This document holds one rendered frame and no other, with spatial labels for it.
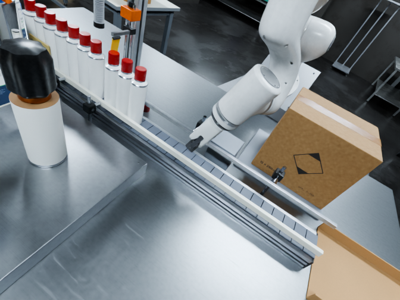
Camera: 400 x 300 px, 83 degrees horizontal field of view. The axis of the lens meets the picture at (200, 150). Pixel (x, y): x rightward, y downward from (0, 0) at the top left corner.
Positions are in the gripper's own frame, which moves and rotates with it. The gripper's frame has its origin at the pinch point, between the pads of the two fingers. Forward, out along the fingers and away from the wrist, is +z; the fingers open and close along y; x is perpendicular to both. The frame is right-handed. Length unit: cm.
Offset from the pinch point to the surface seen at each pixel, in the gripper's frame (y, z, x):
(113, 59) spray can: 1.5, -0.8, -35.1
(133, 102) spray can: 2.5, 4.5, -22.6
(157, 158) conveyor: 5.6, 11.0, -4.4
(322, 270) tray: 2, -8, 53
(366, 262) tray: -11, -13, 67
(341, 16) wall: -707, -7, 12
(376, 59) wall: -690, -7, 153
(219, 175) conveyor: -2.0, 1.9, 13.5
